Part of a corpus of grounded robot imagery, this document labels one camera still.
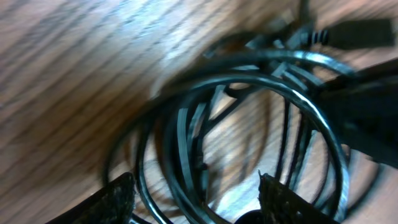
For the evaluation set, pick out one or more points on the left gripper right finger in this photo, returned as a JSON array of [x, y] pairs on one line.
[[280, 205]]

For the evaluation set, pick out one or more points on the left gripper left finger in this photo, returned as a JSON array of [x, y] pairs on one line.
[[113, 203]]

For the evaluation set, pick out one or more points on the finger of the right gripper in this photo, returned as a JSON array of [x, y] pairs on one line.
[[363, 110]]

